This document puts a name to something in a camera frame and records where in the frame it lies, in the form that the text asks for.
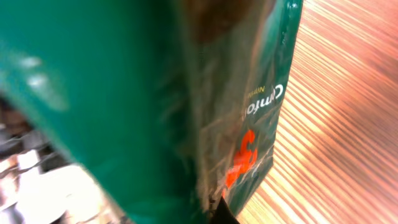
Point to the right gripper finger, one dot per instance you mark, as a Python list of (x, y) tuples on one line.
[(223, 215)]

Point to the green 3M gloves pack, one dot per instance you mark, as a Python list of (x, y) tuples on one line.
[(170, 105)]

